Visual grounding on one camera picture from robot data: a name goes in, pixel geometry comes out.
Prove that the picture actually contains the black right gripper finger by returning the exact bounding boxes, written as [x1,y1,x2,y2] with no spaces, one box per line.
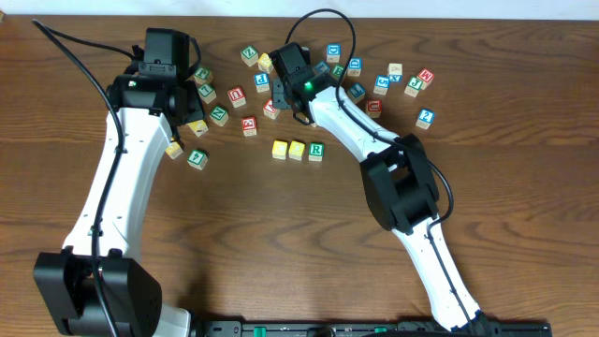
[271,78,291,110]
[185,81,205,124]

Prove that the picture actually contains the yellow C wooden block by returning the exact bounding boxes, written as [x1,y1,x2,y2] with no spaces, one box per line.
[271,140,288,160]

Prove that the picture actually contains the yellow O wooden block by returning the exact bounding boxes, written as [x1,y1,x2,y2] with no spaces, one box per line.
[288,140,305,161]

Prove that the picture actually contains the green R wooden block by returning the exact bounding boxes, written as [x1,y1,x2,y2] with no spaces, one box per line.
[309,142,324,162]

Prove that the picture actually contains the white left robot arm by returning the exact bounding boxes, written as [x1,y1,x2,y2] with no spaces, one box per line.
[34,75,204,336]

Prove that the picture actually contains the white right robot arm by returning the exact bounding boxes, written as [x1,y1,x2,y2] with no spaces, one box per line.
[272,72,488,336]

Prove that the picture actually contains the yellow K wooden block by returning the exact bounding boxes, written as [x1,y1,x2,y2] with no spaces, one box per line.
[187,120,209,137]

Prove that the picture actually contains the red A wooden block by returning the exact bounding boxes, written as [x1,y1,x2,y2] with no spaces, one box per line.
[263,99,280,120]

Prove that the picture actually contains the green N wooden block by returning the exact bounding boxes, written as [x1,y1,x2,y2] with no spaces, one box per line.
[210,106,229,126]

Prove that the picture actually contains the green 7 wooden block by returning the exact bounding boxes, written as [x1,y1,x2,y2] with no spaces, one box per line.
[197,83,217,104]

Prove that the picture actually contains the blue P wooden block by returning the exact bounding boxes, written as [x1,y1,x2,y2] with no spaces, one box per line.
[254,72,270,93]

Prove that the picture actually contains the blue L block upper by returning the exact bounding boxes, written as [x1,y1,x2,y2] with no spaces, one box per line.
[314,61,330,74]

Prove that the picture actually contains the yellow block beside Z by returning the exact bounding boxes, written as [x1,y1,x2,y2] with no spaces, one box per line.
[257,52,273,74]

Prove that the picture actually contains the yellow G wooden block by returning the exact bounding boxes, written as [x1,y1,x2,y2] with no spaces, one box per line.
[165,141,183,159]

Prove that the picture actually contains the red U block left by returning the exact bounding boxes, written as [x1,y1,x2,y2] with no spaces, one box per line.
[227,86,246,108]

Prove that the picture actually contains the red u block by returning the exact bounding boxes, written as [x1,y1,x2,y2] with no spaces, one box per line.
[365,99,382,119]
[227,86,246,108]

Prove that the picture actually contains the green B wooden block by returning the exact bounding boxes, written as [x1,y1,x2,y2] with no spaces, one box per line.
[330,64,345,80]

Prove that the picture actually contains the green 4 wooden block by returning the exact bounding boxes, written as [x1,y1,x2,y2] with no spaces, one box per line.
[187,150,208,170]

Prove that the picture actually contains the blue D block top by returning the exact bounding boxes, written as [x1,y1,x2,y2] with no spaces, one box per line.
[326,44,341,64]

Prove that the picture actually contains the blue d block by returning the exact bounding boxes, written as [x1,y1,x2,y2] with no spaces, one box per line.
[326,44,341,64]
[347,57,363,77]

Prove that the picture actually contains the green Z wooden block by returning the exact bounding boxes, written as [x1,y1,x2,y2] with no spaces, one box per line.
[241,45,259,67]

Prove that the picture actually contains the blue I wooden block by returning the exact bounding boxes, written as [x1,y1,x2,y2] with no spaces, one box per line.
[346,82,366,104]

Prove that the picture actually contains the blue D block right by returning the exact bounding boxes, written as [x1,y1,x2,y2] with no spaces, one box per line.
[347,57,363,77]

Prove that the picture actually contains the red U block right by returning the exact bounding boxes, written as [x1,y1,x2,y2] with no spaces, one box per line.
[365,99,382,119]

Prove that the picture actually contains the blue 5 wooden block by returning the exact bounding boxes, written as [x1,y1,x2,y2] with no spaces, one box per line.
[373,75,390,95]

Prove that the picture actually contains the blue X wooden block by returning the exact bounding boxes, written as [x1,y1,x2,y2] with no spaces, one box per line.
[387,63,403,82]

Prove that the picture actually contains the green J wooden block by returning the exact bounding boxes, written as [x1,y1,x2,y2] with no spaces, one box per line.
[404,77,423,97]

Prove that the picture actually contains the red M wooden block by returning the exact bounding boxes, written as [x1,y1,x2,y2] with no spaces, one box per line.
[417,68,434,90]

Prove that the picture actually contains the blue 2 wooden block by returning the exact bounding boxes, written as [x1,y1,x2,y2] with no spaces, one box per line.
[416,109,435,129]

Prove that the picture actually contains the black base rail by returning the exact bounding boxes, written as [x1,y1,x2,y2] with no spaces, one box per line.
[189,320,553,337]

